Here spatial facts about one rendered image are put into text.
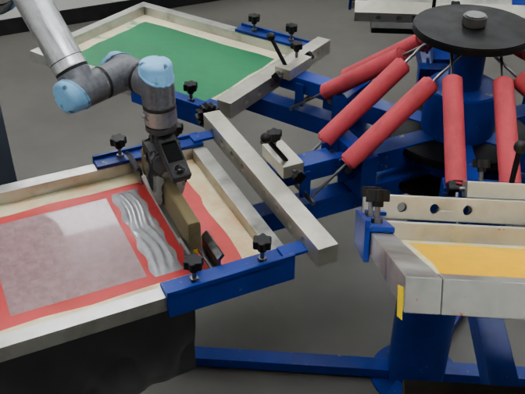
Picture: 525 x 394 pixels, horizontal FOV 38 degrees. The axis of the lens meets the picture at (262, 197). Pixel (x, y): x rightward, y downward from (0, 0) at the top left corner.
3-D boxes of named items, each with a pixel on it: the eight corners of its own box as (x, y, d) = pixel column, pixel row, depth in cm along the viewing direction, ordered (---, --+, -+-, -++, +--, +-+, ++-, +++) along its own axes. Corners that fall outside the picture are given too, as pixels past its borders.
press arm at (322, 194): (20, 304, 176) (16, 284, 173) (16, 288, 180) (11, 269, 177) (455, 180, 219) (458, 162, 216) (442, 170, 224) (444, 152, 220)
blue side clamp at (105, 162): (100, 186, 202) (96, 163, 198) (94, 177, 206) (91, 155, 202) (204, 160, 213) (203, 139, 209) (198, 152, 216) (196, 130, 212)
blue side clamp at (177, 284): (169, 318, 161) (166, 293, 157) (162, 303, 164) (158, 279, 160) (294, 278, 171) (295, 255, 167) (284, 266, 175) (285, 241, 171)
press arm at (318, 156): (276, 189, 192) (276, 173, 189) (266, 177, 196) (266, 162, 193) (335, 173, 198) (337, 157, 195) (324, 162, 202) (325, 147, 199)
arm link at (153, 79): (154, 49, 169) (180, 60, 164) (158, 94, 175) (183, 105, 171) (127, 61, 164) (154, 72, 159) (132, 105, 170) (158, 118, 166)
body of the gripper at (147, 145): (173, 154, 185) (169, 110, 178) (184, 171, 178) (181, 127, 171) (142, 161, 182) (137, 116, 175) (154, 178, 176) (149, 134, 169)
